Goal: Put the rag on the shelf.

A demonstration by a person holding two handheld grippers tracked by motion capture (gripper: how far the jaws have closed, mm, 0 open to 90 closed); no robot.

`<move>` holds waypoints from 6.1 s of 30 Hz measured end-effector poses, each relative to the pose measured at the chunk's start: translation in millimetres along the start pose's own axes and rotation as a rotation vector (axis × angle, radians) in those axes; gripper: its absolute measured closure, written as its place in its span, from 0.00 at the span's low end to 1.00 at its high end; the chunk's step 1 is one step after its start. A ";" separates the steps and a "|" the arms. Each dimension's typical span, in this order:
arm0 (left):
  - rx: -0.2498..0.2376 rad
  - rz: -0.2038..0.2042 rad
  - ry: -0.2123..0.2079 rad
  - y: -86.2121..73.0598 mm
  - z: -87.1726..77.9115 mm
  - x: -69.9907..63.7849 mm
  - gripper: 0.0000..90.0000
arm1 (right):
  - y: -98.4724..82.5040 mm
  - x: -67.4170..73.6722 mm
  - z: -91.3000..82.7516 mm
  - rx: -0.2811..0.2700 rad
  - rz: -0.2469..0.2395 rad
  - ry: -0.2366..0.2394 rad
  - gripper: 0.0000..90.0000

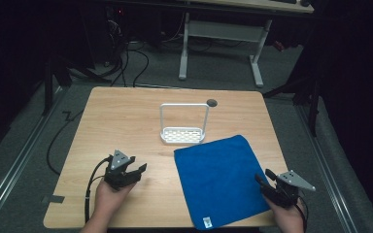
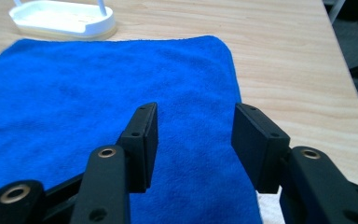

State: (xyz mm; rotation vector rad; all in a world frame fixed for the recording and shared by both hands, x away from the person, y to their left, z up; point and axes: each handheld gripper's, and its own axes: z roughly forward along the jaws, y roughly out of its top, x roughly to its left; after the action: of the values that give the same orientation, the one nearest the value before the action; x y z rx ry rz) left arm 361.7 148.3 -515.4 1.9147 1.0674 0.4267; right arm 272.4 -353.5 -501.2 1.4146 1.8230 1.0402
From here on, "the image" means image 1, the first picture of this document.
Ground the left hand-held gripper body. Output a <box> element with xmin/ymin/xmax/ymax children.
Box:
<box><xmin>104</xmin><ymin>149</ymin><xmax>143</xmax><ymax>191</ymax></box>

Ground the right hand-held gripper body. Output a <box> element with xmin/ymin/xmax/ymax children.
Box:
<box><xmin>260</xmin><ymin>169</ymin><xmax>317</xmax><ymax>209</ymax></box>

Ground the person's right hand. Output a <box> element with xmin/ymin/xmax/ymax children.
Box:
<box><xmin>264</xmin><ymin>195</ymin><xmax>306</xmax><ymax>231</ymax></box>

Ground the blue cloth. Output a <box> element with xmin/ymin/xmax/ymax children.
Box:
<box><xmin>173</xmin><ymin>134</ymin><xmax>272</xmax><ymax>231</ymax></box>

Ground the grey tape strip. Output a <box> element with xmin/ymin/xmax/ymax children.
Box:
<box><xmin>41</xmin><ymin>194</ymin><xmax>66</xmax><ymax>205</ymax></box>

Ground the black metal stand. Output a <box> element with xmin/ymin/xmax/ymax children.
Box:
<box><xmin>41</xmin><ymin>57</ymin><xmax>113</xmax><ymax>117</ymax></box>
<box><xmin>262</xmin><ymin>72</ymin><xmax>322</xmax><ymax>138</ymax></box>

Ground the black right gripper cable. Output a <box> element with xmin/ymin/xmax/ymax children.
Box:
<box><xmin>294</xmin><ymin>195</ymin><xmax>309</xmax><ymax>225</ymax></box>

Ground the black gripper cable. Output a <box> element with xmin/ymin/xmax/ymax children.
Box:
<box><xmin>84</xmin><ymin>154</ymin><xmax>114</xmax><ymax>225</ymax></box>
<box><xmin>294</xmin><ymin>195</ymin><xmax>309</xmax><ymax>225</ymax></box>

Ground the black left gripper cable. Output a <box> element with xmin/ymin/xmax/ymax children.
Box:
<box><xmin>84</xmin><ymin>154</ymin><xmax>114</xmax><ymax>225</ymax></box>

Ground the metal floor rail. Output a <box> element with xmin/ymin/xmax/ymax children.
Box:
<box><xmin>295</xmin><ymin>104</ymin><xmax>359</xmax><ymax>233</ymax></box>
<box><xmin>0</xmin><ymin>86</ymin><xmax>63</xmax><ymax>225</ymax></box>

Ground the white rack with handle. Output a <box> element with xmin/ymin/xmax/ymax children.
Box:
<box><xmin>159</xmin><ymin>102</ymin><xmax>211</xmax><ymax>146</ymax></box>

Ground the black floor cable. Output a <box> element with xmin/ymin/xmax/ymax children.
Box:
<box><xmin>46</xmin><ymin>109</ymin><xmax>85</xmax><ymax>177</ymax></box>

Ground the bundle of black cables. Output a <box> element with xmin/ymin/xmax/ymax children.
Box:
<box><xmin>108</xmin><ymin>18</ymin><xmax>151</xmax><ymax>88</ymax></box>

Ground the white frame desk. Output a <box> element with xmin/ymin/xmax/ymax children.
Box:
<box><xmin>178</xmin><ymin>0</ymin><xmax>315</xmax><ymax>88</ymax></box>

